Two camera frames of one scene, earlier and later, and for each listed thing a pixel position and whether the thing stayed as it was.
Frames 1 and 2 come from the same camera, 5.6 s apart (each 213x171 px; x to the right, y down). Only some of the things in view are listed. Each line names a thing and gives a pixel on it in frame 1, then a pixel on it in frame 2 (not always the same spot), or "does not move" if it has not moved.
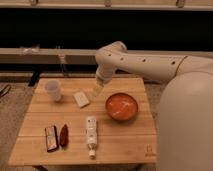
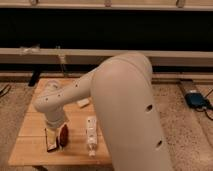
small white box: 81,98 does not move
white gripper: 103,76 → 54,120
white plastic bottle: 91,135 does not move
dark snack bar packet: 51,138 does not move
